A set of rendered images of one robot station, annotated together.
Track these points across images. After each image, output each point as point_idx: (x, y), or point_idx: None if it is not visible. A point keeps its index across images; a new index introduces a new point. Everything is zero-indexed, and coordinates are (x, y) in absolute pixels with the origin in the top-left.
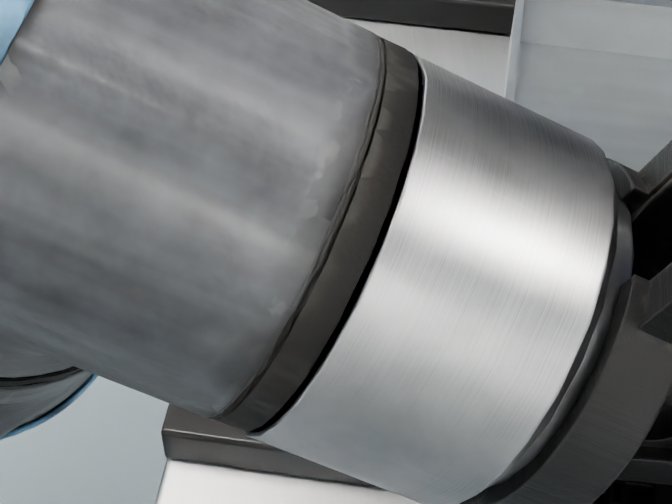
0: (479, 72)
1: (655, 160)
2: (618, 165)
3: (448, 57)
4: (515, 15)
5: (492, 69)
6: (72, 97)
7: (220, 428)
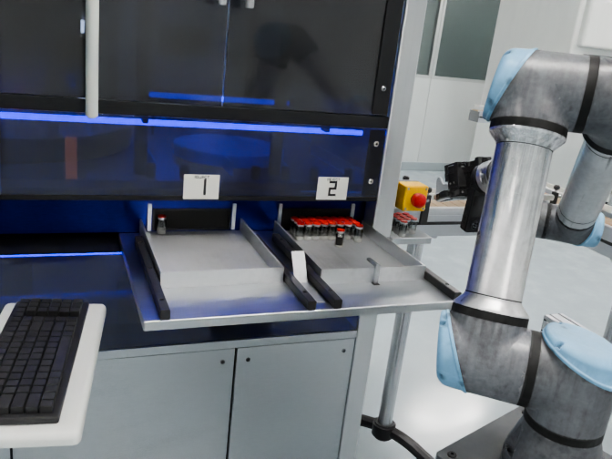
0: (334, 286)
1: (479, 162)
2: (479, 165)
3: (333, 290)
4: (331, 269)
5: (331, 285)
6: None
7: (453, 288)
